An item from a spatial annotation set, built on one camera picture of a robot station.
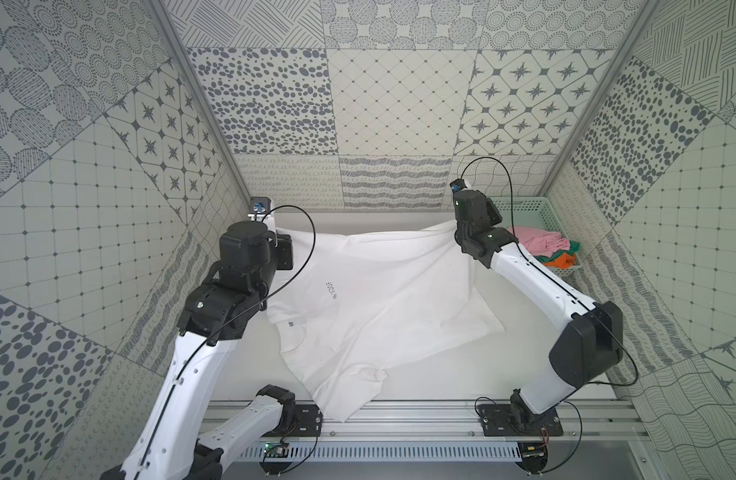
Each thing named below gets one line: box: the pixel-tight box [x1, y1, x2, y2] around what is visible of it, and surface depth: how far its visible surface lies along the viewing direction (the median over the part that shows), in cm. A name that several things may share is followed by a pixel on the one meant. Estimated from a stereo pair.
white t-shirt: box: [267, 223, 505, 422], surface depth 88 cm
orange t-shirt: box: [542, 253, 577, 270], surface depth 94 cm
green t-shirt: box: [535, 240, 581, 263], surface depth 95 cm
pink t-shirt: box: [513, 226, 571, 258], surface depth 100 cm
